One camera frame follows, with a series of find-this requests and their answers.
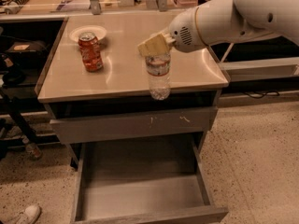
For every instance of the closed grey top drawer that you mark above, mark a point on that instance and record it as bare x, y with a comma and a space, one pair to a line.
123, 126

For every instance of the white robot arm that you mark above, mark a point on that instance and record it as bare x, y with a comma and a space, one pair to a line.
225, 21

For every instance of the white paper plate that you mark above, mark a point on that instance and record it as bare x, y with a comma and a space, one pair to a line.
99, 31

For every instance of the bottle on floor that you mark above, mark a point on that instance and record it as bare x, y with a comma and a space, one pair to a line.
32, 149

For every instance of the open grey middle drawer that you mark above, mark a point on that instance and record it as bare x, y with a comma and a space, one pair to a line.
153, 180

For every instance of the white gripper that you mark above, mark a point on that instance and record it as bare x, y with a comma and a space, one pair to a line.
183, 32

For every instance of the orange soda can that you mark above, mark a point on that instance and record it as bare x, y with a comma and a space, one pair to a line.
90, 52

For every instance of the grey drawer cabinet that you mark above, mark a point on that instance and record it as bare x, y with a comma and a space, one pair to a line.
121, 86

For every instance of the white pole with black tip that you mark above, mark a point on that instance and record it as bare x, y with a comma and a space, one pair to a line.
226, 53

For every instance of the black tripod leg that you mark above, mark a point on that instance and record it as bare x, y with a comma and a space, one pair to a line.
18, 118

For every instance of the black bag on shelf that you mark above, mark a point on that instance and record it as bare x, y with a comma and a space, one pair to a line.
29, 54

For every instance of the clear plastic water bottle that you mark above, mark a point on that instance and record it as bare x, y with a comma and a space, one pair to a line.
158, 68

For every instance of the white sneaker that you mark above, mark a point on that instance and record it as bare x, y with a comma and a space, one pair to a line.
29, 215

